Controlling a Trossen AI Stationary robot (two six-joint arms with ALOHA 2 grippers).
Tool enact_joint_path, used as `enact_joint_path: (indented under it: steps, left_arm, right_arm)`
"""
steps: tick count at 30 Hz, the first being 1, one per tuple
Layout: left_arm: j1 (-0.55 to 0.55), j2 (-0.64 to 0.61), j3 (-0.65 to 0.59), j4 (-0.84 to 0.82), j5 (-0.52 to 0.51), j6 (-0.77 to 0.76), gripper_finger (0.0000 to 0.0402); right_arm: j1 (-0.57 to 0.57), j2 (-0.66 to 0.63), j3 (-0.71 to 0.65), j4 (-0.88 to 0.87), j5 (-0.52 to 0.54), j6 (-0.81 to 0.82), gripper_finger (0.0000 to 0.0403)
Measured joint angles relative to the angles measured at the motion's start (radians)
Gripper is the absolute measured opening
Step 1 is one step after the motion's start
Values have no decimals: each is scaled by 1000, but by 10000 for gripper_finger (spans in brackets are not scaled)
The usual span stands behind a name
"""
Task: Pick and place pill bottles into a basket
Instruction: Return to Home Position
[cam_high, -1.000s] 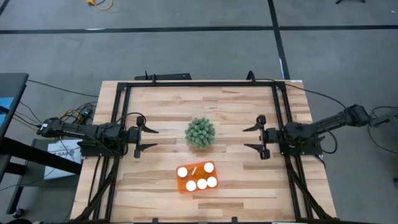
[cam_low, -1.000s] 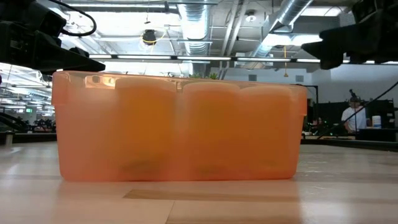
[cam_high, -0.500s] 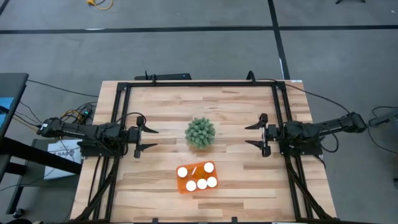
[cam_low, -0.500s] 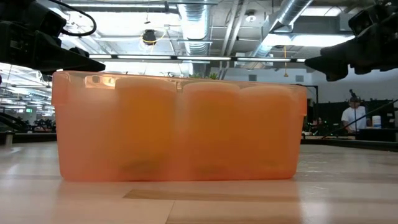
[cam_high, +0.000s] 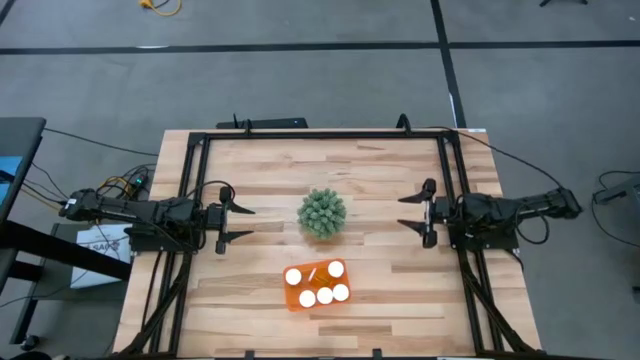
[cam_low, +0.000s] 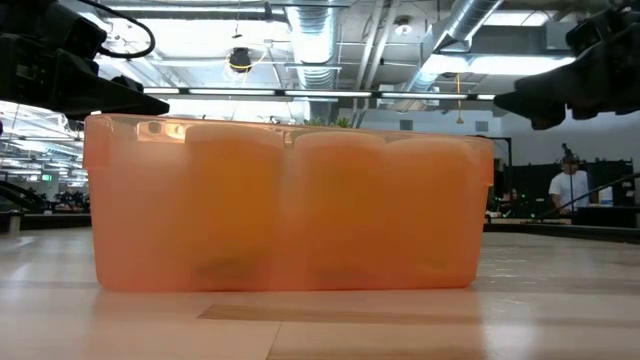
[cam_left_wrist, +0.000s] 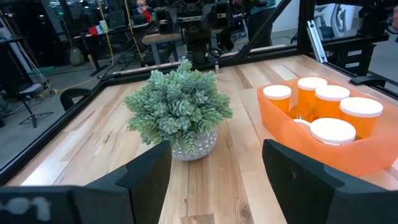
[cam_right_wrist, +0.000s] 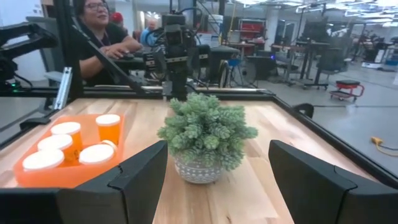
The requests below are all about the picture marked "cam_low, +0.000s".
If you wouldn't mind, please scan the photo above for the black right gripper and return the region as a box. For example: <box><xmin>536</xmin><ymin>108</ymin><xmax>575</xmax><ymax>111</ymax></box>
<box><xmin>493</xmin><ymin>2</ymin><xmax>640</xmax><ymax>132</ymax></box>

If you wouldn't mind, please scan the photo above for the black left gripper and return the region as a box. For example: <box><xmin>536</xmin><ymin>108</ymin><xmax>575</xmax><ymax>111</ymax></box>
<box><xmin>0</xmin><ymin>0</ymin><xmax>171</xmax><ymax>121</ymax></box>

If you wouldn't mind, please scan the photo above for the orange translucent plastic basket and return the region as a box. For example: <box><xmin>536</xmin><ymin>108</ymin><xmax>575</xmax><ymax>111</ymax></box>
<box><xmin>82</xmin><ymin>113</ymin><xmax>496</xmax><ymax>294</ymax></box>

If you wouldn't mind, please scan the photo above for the black workstation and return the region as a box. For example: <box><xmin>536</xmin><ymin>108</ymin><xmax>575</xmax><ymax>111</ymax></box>
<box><xmin>494</xmin><ymin>158</ymin><xmax>636</xmax><ymax>221</ymax></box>

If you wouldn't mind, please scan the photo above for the person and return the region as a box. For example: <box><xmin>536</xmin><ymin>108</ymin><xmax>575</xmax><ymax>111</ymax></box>
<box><xmin>548</xmin><ymin>152</ymin><xmax>592</xmax><ymax>216</ymax></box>

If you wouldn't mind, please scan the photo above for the green artificial plant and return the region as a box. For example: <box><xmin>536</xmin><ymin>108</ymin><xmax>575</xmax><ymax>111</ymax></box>
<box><xmin>303</xmin><ymin>115</ymin><xmax>352</xmax><ymax>129</ymax></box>

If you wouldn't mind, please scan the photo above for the long ceiling light strip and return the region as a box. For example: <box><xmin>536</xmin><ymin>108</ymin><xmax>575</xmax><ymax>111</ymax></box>
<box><xmin>142</xmin><ymin>87</ymin><xmax>496</xmax><ymax>101</ymax></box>

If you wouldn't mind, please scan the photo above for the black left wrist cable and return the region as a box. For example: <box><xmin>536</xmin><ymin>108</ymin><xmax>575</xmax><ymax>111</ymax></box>
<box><xmin>77</xmin><ymin>0</ymin><xmax>157</xmax><ymax>60</ymax></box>

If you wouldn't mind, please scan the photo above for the yellow hanging cord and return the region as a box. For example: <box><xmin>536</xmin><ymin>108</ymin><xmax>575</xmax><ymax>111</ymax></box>
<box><xmin>454</xmin><ymin>73</ymin><xmax>465</xmax><ymax>125</ymax></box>

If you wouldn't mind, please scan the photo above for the silver round ventilation duct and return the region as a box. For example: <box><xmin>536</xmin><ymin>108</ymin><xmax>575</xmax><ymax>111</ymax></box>
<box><xmin>399</xmin><ymin>0</ymin><xmax>506</xmax><ymax>96</ymax></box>
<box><xmin>287</xmin><ymin>0</ymin><xmax>341</xmax><ymax>91</ymax></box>

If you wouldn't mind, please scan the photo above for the black ceiling cable reel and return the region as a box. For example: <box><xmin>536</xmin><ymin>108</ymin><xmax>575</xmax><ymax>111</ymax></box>
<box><xmin>228</xmin><ymin>46</ymin><xmax>253</xmax><ymax>74</ymax></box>

